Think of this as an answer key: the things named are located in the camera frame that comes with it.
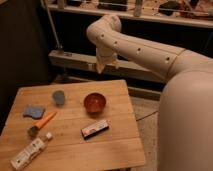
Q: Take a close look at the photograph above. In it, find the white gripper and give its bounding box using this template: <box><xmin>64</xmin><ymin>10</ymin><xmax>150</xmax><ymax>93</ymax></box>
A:
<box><xmin>96</xmin><ymin>47</ymin><xmax>119</xmax><ymax>74</ymax></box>

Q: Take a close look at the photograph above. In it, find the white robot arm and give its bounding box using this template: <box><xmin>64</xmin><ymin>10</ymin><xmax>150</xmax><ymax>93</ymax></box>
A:
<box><xmin>86</xmin><ymin>15</ymin><xmax>213</xmax><ymax>171</ymax></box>

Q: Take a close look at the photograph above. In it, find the red-brown bowl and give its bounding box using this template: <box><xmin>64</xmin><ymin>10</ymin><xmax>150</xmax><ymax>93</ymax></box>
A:
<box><xmin>84</xmin><ymin>93</ymin><xmax>106</xmax><ymax>114</ymax></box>

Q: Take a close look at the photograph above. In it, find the metal lamp pole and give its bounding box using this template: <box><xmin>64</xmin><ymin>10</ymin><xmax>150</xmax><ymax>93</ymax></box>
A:
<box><xmin>40</xmin><ymin>0</ymin><xmax>68</xmax><ymax>54</ymax></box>

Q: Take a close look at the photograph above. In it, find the blue round cup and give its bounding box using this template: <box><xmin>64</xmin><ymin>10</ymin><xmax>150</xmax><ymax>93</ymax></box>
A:
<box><xmin>52</xmin><ymin>90</ymin><xmax>65</xmax><ymax>106</ymax></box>

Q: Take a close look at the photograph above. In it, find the wooden table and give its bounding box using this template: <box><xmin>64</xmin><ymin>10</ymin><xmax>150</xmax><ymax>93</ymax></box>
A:
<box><xmin>0</xmin><ymin>80</ymin><xmax>145</xmax><ymax>171</ymax></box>

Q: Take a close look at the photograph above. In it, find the blue sponge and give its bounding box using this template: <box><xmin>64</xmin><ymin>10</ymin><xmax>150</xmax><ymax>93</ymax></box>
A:
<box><xmin>23</xmin><ymin>106</ymin><xmax>45</xmax><ymax>119</ymax></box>

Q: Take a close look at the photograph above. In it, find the white shelf with clutter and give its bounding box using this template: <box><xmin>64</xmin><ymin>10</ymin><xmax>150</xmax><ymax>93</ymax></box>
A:
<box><xmin>45</xmin><ymin>0</ymin><xmax>213</xmax><ymax>29</ymax></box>

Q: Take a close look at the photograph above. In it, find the white labelled bottle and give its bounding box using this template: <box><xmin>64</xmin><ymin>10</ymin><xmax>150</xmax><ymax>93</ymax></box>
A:
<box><xmin>10</xmin><ymin>132</ymin><xmax>53</xmax><ymax>171</ymax></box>

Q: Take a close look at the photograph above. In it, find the black floor cable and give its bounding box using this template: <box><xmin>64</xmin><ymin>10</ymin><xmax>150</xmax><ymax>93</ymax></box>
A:
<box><xmin>135</xmin><ymin>109</ymin><xmax>159</xmax><ymax>122</ymax></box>

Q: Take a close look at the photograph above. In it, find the orange handled brush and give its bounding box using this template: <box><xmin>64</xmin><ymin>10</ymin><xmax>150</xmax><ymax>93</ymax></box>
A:
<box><xmin>27</xmin><ymin>112</ymin><xmax>56</xmax><ymax>138</ymax></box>

